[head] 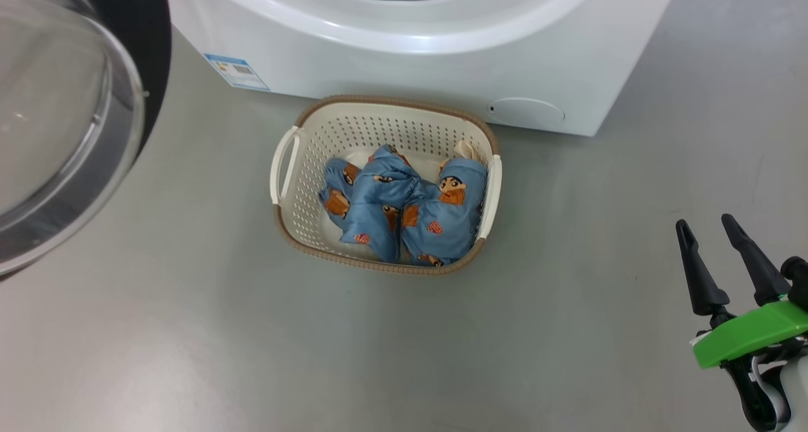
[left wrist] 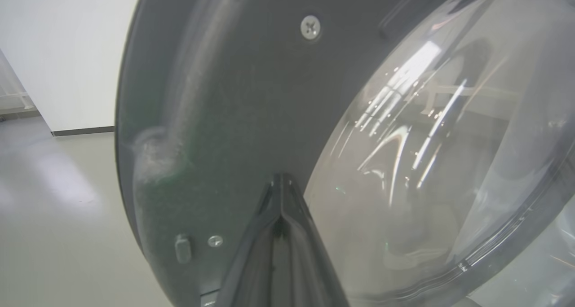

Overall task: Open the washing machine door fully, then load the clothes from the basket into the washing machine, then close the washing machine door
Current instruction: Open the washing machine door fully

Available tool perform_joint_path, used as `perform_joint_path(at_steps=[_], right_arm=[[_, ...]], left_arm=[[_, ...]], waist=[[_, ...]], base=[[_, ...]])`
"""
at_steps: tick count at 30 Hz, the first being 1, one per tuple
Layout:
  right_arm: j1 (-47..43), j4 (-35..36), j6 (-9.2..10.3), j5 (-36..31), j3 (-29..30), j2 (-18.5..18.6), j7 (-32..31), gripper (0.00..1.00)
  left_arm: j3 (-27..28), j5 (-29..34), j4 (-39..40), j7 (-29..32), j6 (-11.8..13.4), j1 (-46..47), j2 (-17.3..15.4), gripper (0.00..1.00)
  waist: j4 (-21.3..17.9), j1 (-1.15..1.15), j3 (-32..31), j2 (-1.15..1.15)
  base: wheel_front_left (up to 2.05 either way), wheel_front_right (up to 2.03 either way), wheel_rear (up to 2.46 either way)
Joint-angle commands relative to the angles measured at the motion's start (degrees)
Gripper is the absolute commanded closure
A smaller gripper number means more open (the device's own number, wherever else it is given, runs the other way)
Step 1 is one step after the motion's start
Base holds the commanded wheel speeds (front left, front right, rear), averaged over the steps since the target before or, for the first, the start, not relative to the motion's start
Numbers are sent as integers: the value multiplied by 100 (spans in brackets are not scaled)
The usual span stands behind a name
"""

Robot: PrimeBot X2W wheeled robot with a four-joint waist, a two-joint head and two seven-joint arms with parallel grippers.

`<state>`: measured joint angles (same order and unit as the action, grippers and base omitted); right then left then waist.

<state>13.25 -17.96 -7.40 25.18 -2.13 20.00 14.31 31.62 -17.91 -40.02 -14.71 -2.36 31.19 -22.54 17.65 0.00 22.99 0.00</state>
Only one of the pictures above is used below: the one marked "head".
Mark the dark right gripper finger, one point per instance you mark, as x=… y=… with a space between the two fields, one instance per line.
x=702 y=280
x=760 y=271

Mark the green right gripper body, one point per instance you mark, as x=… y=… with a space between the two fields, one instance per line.
x=751 y=334

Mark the blue cartoon print garment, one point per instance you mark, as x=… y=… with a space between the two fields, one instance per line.
x=442 y=223
x=375 y=204

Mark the round black glass washer door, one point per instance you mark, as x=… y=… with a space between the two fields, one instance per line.
x=63 y=116

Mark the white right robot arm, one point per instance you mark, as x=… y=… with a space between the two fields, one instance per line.
x=799 y=397

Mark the white front-load washing machine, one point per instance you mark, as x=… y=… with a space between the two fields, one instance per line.
x=379 y=66

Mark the round white filter cover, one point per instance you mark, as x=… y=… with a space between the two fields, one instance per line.
x=527 y=112

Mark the cream perforated laundry basket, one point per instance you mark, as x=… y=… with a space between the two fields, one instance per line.
x=303 y=186

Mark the blue energy label sticker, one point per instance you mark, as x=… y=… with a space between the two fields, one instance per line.
x=237 y=72

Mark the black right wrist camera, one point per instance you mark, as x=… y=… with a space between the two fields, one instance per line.
x=798 y=283

